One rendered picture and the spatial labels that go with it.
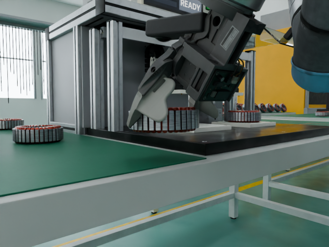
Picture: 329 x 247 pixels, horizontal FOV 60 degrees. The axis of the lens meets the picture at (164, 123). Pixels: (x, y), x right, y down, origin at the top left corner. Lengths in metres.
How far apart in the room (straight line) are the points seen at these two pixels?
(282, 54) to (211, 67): 4.28
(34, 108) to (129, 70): 6.33
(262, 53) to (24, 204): 4.59
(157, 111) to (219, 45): 0.11
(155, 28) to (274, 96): 4.21
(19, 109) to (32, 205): 6.85
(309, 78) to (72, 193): 0.31
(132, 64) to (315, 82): 0.68
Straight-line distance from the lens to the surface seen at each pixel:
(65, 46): 1.02
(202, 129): 0.72
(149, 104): 0.39
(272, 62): 4.66
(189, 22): 0.40
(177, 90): 0.80
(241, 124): 0.90
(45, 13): 7.62
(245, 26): 0.35
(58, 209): 0.33
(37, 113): 7.25
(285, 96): 4.52
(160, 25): 0.44
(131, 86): 0.97
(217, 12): 0.38
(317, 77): 0.40
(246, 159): 0.54
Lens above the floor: 0.84
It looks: 4 degrees down
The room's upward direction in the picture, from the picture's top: straight up
